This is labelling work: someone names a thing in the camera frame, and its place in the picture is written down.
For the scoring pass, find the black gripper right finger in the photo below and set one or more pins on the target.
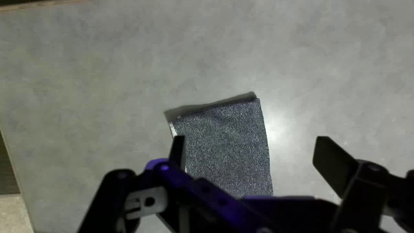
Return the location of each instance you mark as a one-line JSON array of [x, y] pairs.
[[333, 165]]

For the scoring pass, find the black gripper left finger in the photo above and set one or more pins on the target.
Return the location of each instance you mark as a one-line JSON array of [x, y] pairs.
[[177, 152]]

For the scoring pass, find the grey towel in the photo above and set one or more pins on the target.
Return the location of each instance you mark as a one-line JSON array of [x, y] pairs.
[[225, 143]]

